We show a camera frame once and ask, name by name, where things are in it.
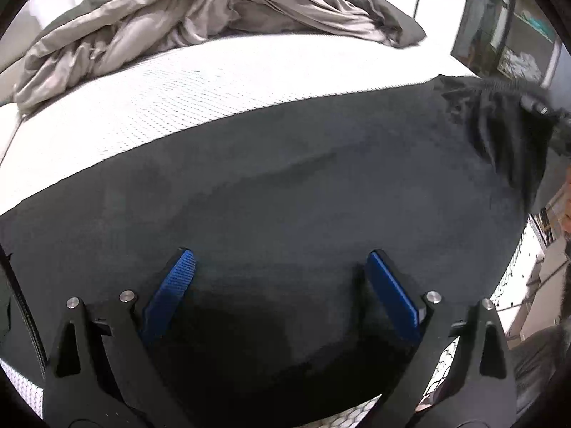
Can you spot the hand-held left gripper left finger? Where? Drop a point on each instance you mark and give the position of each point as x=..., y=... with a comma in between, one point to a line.
x=171, y=294

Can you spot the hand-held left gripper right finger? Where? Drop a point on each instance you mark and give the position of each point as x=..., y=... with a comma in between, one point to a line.
x=395, y=294

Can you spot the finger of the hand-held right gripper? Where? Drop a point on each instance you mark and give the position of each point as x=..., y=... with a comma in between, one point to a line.
x=542, y=109

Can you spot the black pants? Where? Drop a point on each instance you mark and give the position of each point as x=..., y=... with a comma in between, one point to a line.
x=285, y=196

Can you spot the dark shelf unit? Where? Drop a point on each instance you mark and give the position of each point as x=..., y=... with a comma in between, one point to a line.
x=517, y=49

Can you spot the white honeycomb mattress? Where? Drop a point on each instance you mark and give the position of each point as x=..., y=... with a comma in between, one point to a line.
x=178, y=98

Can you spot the grey duvet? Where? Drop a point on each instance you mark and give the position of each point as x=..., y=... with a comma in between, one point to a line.
x=178, y=13

